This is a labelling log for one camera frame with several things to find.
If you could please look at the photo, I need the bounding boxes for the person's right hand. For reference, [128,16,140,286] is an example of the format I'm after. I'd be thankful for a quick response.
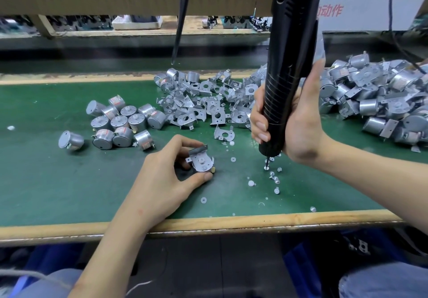
[251,59,330,170]

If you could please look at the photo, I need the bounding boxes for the person's left hand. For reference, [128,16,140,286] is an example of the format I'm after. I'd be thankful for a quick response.
[123,134,215,232]

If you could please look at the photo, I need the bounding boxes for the silver round motor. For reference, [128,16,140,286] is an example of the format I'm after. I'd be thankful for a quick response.
[186,150,216,174]

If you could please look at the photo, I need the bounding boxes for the silver metal bracket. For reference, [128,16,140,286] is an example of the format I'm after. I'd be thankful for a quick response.
[186,144,210,162]

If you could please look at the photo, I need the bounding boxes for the pile of silver motors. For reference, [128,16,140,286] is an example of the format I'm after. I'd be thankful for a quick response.
[58,94,168,153]

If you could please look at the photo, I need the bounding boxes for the pile of assembled motors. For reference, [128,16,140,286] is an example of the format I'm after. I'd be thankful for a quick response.
[317,51,428,150]

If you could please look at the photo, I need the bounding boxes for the black electric screwdriver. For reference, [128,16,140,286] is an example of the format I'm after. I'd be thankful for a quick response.
[259,0,322,170]

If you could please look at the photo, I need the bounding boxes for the pile of metal brackets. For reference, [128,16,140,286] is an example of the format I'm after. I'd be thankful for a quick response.
[154,67,268,143]

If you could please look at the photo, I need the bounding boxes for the scatter of small silver screws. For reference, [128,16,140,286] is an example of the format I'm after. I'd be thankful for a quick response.
[201,141,318,214]

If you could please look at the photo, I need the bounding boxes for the dark blue crate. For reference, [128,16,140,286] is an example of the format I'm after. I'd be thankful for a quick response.
[282,229,402,298]

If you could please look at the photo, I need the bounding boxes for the green bench mat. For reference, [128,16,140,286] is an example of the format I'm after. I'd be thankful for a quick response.
[0,77,428,227]

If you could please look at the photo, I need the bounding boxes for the blue plastic bin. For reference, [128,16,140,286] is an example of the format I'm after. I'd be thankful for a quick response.
[7,244,84,298]

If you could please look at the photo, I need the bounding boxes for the grey blue trousers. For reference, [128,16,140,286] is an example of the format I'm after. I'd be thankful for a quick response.
[337,261,428,298]

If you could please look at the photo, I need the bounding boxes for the black hanging cable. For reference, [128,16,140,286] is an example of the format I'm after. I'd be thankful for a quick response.
[173,0,185,64]
[175,0,195,64]

